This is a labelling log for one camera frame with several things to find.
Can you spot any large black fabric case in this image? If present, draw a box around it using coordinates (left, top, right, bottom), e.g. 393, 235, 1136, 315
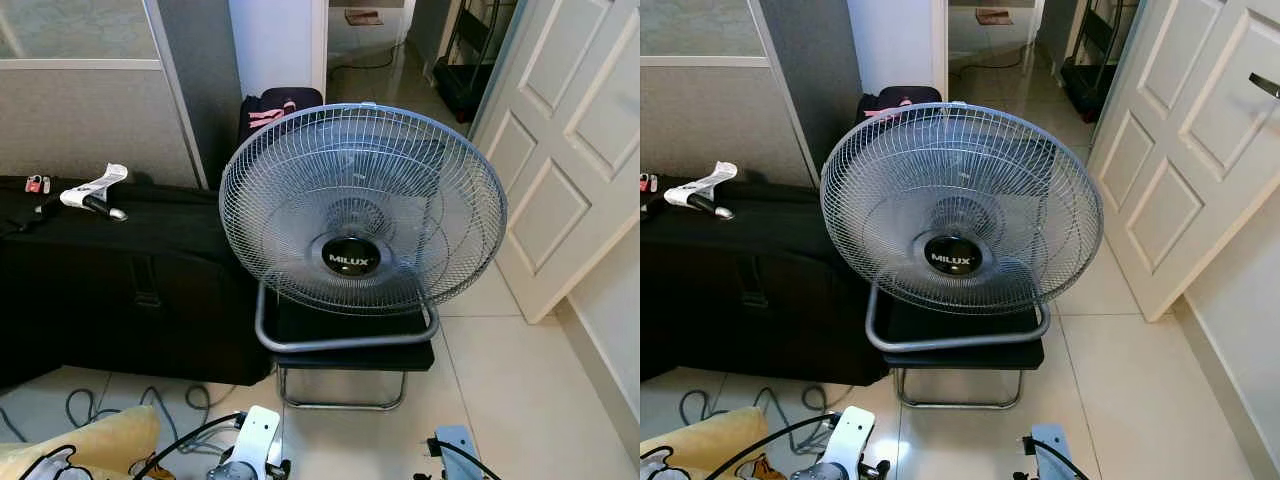
640, 176, 889, 387
0, 176, 276, 391

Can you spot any white panelled door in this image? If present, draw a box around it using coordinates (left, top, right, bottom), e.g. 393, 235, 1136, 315
468, 0, 641, 324
1085, 0, 1280, 323

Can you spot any black metal rack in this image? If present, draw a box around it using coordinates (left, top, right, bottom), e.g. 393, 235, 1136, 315
1060, 0, 1142, 124
432, 0, 517, 124

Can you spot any grey Milux floor fan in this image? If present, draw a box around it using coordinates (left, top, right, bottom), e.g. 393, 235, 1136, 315
820, 100, 1105, 353
218, 102, 509, 356

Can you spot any black backpack with pink print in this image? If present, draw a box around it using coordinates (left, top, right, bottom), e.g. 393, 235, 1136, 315
238, 87, 324, 151
856, 86, 943, 129

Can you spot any black stool with metal legs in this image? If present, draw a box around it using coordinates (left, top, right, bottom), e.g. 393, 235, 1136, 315
262, 295, 437, 413
870, 295, 1047, 411

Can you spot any frosted glass window panel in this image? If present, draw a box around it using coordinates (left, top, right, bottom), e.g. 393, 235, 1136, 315
0, 0, 162, 71

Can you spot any grey cable on floor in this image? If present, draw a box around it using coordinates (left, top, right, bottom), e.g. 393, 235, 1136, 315
0, 384, 251, 443
678, 384, 853, 433

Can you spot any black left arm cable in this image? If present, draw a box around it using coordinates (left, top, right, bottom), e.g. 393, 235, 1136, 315
733, 412, 843, 480
133, 412, 246, 480

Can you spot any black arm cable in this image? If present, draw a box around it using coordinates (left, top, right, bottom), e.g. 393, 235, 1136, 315
733, 412, 843, 480
133, 412, 246, 480
430, 437, 501, 480
1018, 438, 1097, 480

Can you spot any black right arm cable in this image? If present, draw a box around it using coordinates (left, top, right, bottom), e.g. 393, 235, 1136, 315
430, 437, 501, 480
1018, 438, 1097, 480

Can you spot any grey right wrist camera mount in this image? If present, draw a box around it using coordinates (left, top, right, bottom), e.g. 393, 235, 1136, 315
1020, 423, 1077, 480
430, 425, 483, 480

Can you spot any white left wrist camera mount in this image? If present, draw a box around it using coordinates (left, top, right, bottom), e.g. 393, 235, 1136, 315
215, 405, 284, 480
815, 405, 879, 480

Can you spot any thin dark hallway cable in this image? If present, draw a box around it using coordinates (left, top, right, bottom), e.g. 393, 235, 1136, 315
330, 44, 399, 72
950, 44, 1023, 72

